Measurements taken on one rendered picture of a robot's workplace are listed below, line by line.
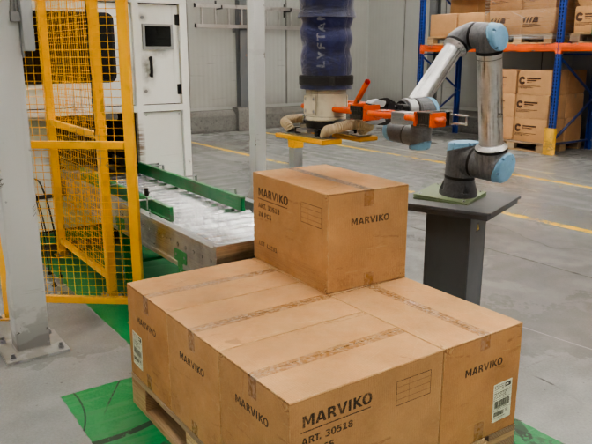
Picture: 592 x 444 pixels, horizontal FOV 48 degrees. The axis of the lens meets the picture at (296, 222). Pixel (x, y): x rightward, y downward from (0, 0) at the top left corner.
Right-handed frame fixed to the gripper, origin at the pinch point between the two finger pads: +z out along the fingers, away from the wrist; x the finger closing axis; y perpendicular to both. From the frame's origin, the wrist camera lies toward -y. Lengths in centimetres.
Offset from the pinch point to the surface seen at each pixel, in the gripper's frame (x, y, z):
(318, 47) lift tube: 24.6, 21.9, 8.2
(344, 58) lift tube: 20.1, 17.1, -1.4
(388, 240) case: -52, -4, -9
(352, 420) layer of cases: -82, -63, 59
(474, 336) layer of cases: -69, -62, 6
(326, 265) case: -58, -2, 22
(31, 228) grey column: -60, 133, 98
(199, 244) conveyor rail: -66, 78, 36
